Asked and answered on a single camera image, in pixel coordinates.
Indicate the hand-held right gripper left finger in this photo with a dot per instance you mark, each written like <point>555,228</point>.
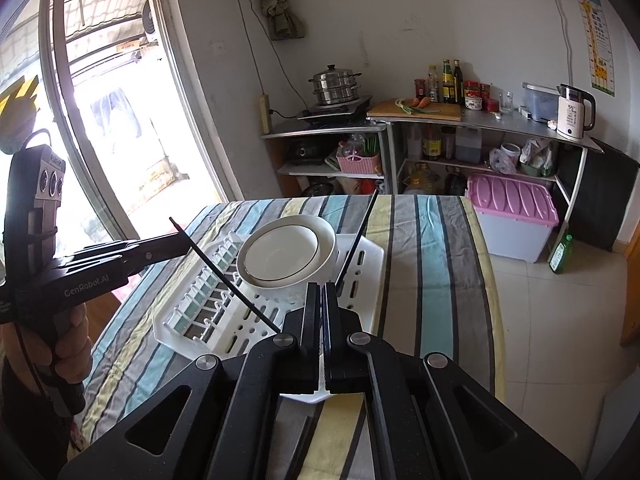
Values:
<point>312,340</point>

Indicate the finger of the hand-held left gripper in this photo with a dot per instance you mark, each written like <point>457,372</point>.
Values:
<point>150,242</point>
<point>155,259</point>

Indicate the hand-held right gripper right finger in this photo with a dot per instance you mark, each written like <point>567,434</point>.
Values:
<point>331,350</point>

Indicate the black chopstick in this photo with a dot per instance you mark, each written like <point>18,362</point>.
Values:
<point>225,275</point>
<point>357,237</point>

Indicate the white plastic dish rack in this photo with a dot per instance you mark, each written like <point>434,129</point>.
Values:
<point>365,270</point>

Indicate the person's left hand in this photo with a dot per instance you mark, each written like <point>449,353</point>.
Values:
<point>75,345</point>

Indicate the white bowl with black rim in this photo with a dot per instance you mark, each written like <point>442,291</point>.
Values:
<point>277,255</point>

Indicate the yellow black striped sign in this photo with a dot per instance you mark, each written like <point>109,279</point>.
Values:
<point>20,105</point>

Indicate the striped tablecloth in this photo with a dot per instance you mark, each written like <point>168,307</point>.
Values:
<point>435,285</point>

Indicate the black pot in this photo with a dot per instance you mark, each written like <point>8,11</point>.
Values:
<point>317,190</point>

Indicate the sliding glass door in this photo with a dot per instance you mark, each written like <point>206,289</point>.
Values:
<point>187,85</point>

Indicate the beige power strip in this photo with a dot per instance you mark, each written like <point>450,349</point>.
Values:
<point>264,115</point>

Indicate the black kitchen appliance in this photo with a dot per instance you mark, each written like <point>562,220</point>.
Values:
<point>305,151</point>

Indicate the pink woven basket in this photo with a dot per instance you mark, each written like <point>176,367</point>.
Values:
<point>357,164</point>

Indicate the yellow cooking oil bottle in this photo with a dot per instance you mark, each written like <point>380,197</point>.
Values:
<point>420,182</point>

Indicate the low metal shelf unit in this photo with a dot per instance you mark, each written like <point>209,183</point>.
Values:
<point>325,130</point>

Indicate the dark round bottle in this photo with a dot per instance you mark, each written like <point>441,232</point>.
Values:
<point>455,182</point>

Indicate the outdoor air conditioner unit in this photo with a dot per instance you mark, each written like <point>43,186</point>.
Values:
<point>149,20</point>

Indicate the white plastic jug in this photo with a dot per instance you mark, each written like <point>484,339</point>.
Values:
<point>414,142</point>

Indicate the black cooktop stove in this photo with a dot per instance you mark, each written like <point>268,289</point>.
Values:
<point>335,111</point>

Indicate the soy sauce bottle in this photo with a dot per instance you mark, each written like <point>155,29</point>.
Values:
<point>432,145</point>

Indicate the pink lid storage box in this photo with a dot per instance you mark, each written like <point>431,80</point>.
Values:
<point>510,200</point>

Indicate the dark lidded jar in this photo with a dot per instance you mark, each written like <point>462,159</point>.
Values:
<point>448,142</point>

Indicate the steel steamer pot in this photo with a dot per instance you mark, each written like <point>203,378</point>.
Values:
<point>334,87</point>

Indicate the wooden cutting board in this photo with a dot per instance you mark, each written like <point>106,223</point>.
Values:
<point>385,109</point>

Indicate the grey plastic jug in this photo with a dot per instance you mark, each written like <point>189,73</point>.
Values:
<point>469,147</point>

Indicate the green plastic bottle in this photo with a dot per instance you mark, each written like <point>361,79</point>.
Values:
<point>560,257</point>

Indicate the crumpled plastic bag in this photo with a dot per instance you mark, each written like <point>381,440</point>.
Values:
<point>497,162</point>

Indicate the green onion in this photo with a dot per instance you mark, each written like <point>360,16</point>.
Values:
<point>405,106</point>

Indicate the carrot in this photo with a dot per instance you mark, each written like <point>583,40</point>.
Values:
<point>422,102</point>

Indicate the green hanging cloth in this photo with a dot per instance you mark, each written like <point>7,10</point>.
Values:
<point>280,15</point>

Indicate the white mug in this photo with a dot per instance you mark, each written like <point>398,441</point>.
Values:
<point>512,152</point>

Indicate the red cap sauce jar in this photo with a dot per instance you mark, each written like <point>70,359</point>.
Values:
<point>420,90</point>

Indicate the clear yellow cap bottle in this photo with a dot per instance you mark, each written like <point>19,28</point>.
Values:
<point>433,87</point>

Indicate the food packets in tub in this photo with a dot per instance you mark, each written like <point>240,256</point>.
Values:
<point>537,160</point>

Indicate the long metal shelf unit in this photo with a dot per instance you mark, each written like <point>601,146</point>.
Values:
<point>500,122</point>

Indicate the flowered ceramic jar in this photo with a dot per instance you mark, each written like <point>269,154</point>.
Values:
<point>473,103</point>

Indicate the dark sauce bottle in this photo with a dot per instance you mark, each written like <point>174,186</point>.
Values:
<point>458,85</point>
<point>447,85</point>

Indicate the small red lid jar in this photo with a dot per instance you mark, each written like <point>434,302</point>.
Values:
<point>492,105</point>

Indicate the red chili jar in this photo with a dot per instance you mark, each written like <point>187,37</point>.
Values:
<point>485,91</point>
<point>471,88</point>

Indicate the clear glass cup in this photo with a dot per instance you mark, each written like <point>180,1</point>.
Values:
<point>506,103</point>

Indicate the wooden door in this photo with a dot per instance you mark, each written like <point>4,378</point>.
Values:
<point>631,300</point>

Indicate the black panel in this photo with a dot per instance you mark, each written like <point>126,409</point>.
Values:
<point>605,195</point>

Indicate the clear plastic storage container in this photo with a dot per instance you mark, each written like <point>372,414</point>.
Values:
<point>540,102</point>

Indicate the white electric kettle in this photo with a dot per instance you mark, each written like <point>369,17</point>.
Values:
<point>570,115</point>

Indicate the giraffe height chart poster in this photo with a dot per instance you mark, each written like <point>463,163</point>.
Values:
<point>597,45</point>

